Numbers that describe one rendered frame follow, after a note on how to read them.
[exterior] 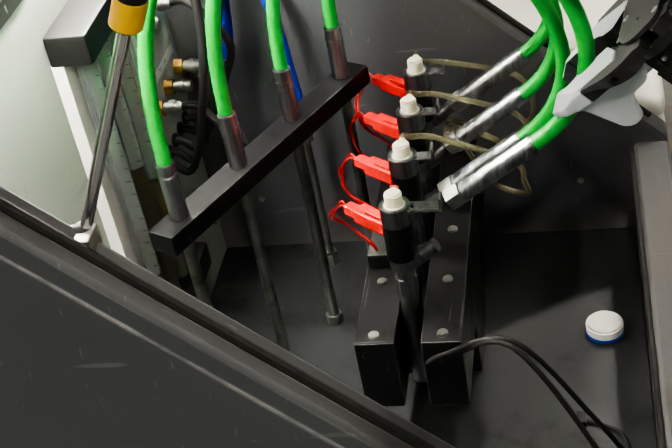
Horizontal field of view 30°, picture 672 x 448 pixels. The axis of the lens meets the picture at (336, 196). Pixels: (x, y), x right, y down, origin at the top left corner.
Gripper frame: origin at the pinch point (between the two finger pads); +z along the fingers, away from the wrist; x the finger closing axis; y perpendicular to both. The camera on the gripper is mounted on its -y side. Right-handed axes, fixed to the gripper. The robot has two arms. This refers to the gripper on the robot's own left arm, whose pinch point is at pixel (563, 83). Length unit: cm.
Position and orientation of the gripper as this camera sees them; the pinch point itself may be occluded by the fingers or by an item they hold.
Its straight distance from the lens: 105.2
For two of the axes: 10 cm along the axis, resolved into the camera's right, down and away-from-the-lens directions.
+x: 2.9, -7.4, 6.0
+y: 8.3, 5.1, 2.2
